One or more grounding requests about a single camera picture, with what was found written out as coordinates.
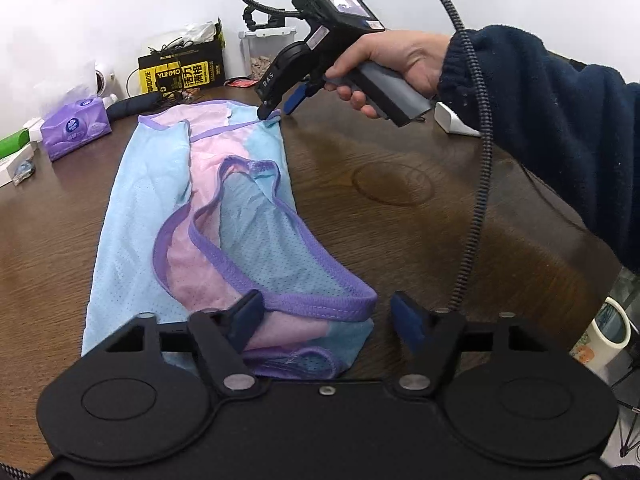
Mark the pink blue purple vest garment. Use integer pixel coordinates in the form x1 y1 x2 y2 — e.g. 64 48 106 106
82 100 378 379

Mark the dark blue sleeve forearm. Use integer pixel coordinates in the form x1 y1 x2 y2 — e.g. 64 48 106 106
469 25 639 272

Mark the person right hand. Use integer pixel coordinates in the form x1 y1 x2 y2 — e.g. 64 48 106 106
324 30 451 119

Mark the red snack packet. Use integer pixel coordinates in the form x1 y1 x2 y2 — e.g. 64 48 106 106
224 78 256 89

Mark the clear plastic food container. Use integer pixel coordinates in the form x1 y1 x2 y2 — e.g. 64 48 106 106
239 26 296 81

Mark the black yellow cardboard box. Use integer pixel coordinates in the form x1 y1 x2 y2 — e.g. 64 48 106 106
137 21 227 94

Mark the white mug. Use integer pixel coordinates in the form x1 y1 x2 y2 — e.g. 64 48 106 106
570 297 631 373

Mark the purple tissue pack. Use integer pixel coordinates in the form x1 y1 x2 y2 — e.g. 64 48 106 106
40 98 112 162

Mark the small blue wrapped packet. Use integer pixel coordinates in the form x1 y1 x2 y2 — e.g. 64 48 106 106
12 159 36 186

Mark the green box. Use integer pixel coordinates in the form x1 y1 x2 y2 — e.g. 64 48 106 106
0 128 30 159

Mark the white flat box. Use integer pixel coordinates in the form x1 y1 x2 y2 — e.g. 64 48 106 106
0 146 34 186

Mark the white security camera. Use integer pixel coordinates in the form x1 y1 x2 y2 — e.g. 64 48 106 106
96 68 118 107

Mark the black corrugated cable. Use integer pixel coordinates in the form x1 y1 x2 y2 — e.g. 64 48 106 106
234 0 496 313

